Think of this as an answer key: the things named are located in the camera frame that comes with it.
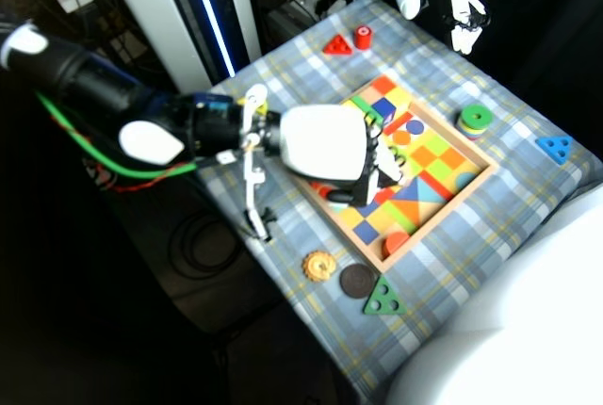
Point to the blue plaid tablecloth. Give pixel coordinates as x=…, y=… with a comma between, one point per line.
x=424, y=306

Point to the green triangle with holes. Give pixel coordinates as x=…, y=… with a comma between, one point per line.
x=377, y=306

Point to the wooden puzzle tray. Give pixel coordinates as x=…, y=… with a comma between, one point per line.
x=438, y=160

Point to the blue triangle with holes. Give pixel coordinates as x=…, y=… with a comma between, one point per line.
x=552, y=145

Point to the red wooden cylinder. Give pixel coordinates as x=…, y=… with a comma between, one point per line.
x=363, y=38

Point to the white column with blue light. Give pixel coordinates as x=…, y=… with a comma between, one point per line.
x=141, y=9

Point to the black box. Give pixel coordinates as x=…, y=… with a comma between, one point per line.
x=287, y=21

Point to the yellow toy cookie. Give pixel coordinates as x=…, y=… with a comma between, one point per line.
x=319, y=266

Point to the blue wooden cube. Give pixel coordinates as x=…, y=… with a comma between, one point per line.
x=384, y=107

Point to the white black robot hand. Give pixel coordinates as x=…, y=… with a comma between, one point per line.
x=325, y=141
x=466, y=4

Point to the red triangle with holes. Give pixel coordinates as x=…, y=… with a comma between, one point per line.
x=337, y=46

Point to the brown round disc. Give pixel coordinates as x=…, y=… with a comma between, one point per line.
x=358, y=281

